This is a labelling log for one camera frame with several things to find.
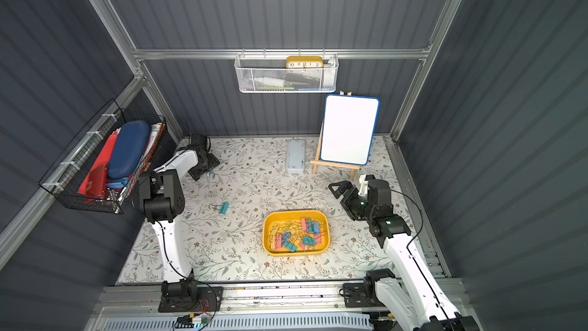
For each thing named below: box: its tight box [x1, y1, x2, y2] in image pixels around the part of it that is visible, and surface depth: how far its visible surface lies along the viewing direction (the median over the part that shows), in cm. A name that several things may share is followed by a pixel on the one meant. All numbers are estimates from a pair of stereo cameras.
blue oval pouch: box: [107, 120, 151, 181], surface depth 75 cm
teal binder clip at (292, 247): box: [282, 242, 298, 253], surface depth 84 cm
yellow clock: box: [286, 55, 324, 69], surface depth 90 cm
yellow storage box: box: [261, 209, 330, 257], surface depth 88 cm
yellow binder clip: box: [267, 222, 281, 240], surface depth 88 cm
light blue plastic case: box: [285, 137, 306, 174], surface depth 111 cm
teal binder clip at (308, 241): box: [302, 236, 317, 247], surface depth 84 cm
